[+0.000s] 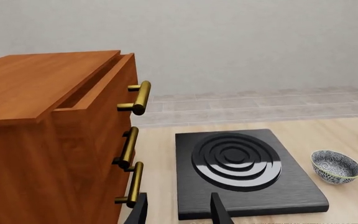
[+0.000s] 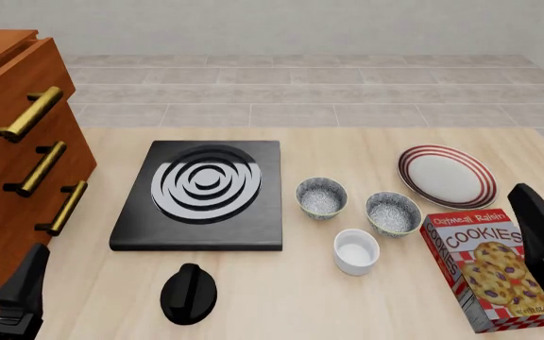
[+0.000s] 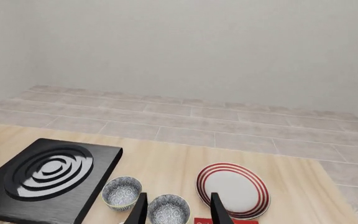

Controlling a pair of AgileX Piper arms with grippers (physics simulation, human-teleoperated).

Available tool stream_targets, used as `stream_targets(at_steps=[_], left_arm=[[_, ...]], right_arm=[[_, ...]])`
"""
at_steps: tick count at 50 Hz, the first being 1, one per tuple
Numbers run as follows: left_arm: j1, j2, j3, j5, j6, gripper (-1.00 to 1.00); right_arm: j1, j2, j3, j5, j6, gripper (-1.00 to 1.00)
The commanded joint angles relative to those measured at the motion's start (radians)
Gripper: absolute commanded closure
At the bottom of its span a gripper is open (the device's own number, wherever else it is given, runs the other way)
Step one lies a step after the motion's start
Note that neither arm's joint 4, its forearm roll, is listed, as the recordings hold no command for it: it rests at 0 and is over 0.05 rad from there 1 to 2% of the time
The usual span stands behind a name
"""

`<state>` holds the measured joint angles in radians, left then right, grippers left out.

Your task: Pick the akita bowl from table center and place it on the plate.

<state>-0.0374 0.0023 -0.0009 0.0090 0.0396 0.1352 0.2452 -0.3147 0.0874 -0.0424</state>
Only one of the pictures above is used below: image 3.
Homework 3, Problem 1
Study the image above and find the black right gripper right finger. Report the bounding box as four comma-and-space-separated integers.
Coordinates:
210, 192, 234, 224

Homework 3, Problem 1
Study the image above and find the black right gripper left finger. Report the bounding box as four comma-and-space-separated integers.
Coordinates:
123, 192, 148, 224

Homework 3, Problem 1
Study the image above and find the white plate with red rings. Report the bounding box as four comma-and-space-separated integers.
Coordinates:
195, 162, 272, 220

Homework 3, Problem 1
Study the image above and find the patterned black white bowl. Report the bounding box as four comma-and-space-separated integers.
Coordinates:
101, 175, 144, 212
145, 194, 191, 224

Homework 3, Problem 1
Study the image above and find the flat black stove plate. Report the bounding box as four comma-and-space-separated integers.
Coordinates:
0, 138, 124, 224

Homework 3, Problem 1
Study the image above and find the red printed food box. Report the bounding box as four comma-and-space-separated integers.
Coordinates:
193, 217, 259, 224

